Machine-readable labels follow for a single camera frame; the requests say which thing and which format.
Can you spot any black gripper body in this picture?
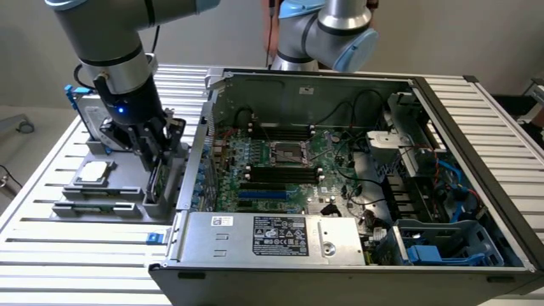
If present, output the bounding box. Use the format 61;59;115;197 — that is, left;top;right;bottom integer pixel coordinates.
93;73;172;132

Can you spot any green graphics card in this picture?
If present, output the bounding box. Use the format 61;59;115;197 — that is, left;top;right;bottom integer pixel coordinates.
144;118;188;205

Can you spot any silver hard disk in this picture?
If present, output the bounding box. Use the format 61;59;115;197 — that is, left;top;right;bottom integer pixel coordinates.
72;95;112;150

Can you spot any silver CPU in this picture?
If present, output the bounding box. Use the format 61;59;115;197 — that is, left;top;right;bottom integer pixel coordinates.
73;161;116;186

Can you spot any blue disk carrier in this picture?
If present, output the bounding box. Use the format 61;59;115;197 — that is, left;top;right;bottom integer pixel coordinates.
64;84;95;115

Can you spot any green RAM stick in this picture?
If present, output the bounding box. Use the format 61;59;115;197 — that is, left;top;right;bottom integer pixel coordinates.
55;203;137;216
69;188;141;196

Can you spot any grey parts rack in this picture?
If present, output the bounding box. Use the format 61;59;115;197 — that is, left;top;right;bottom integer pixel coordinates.
48;118;191;224

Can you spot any black expansion slot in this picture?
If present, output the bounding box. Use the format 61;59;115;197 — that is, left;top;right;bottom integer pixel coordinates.
240;182;291;191

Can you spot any blue expansion slot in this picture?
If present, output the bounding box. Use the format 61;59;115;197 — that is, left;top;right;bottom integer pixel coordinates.
237;190;289;199

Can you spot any black RAM slot bank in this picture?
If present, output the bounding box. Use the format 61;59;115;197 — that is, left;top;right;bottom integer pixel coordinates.
249;122;316;140
245;164;325;185

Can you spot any CPU socket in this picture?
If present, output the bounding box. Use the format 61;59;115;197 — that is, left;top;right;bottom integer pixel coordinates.
268;140;316;167

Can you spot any silver power supply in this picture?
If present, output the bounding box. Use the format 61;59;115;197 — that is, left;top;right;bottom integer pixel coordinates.
175;211;367;267

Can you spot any green motherboard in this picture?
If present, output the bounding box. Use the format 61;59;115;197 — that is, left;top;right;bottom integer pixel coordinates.
207;126;385;221

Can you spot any silver drive cage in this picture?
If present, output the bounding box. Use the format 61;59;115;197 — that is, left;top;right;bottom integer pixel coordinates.
364;129;448;179

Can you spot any blue disk bay latch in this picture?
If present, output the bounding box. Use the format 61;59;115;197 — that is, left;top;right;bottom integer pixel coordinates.
405;244;443;265

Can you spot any open black PC case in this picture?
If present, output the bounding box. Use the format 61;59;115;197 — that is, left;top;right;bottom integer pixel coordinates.
147;67;544;306

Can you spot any grey disk bay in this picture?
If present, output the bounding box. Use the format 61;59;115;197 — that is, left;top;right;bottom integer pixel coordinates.
389;219;508;267

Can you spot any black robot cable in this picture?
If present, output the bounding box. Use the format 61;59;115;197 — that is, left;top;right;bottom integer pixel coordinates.
151;24;163;55

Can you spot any short black wire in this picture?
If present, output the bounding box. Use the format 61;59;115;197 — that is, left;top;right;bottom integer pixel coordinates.
235;106;257;129

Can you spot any black floor cable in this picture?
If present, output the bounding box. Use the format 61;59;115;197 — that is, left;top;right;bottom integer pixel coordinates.
0;164;23;194

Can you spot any orange hanging cable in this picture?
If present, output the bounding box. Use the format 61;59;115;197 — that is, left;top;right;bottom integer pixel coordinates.
264;0;277;69

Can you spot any long black looped wire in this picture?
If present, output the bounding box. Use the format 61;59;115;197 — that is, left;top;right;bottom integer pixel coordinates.
316;89;385;129

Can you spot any black wire over motherboard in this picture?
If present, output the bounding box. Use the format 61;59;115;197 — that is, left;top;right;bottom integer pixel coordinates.
339;178;385;207

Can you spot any blue data wire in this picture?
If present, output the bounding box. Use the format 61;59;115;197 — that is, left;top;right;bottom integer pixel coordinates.
436;158;481;224

